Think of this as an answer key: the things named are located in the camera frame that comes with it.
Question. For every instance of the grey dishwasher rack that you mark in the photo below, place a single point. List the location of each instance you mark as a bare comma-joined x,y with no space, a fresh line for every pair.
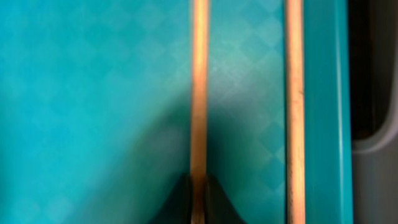
373,92

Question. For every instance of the teal serving tray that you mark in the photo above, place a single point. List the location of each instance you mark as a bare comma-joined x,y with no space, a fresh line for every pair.
96,102

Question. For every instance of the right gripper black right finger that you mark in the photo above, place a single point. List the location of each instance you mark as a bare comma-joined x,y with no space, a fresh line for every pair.
218,208

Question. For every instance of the wooden chopstick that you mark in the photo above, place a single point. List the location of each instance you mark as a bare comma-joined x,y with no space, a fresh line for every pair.
295,112
199,107

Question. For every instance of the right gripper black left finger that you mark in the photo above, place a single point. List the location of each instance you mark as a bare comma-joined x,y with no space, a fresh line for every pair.
177,209

